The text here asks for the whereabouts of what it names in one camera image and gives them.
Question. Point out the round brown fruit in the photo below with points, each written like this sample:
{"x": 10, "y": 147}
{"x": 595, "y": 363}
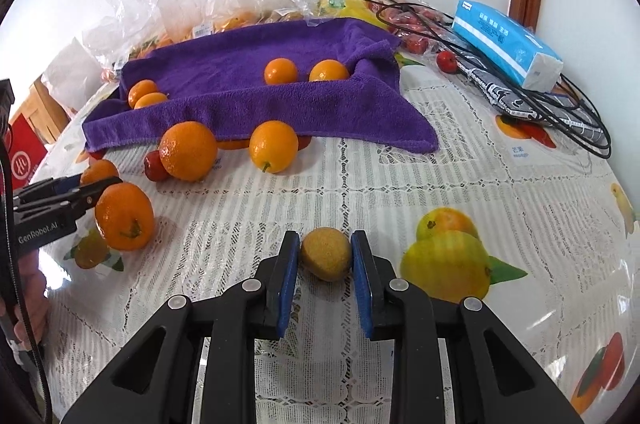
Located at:
{"x": 325, "y": 254}

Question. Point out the red box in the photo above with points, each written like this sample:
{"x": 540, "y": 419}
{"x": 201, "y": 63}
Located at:
{"x": 25, "y": 153}

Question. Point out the person's left hand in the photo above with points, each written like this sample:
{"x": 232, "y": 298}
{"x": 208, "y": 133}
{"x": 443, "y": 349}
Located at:
{"x": 32, "y": 284}

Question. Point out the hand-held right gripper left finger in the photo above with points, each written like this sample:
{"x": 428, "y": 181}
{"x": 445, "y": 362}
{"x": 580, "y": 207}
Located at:
{"x": 287, "y": 289}

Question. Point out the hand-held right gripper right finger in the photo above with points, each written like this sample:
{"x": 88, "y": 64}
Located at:
{"x": 362, "y": 289}

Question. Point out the bag of red fruit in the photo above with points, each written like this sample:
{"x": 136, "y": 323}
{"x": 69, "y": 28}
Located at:
{"x": 410, "y": 38}

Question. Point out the blue tissue pack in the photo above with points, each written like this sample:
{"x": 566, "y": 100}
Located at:
{"x": 505, "y": 43}

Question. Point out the white plastic bag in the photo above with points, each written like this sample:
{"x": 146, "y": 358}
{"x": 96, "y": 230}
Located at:
{"x": 70, "y": 68}

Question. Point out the clear bag of mandarins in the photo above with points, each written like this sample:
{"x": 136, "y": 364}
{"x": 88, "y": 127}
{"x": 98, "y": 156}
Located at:
{"x": 142, "y": 48}

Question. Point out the grey checkered cloth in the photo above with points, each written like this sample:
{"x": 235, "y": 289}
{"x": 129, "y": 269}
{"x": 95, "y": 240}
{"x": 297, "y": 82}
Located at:
{"x": 510, "y": 101}

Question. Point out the small red fruit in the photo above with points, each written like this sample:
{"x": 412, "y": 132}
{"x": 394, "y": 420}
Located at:
{"x": 447, "y": 61}
{"x": 156, "y": 166}

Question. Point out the purple towel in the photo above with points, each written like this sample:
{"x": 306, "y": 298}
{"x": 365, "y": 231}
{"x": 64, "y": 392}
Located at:
{"x": 250, "y": 53}

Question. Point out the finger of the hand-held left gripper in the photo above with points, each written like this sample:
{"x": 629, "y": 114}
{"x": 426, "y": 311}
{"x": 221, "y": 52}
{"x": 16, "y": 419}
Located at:
{"x": 62, "y": 185}
{"x": 97, "y": 194}

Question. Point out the small oval orange kumquat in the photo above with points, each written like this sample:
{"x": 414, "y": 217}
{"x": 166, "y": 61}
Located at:
{"x": 150, "y": 100}

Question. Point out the wooden chair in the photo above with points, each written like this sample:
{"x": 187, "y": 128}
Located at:
{"x": 47, "y": 108}

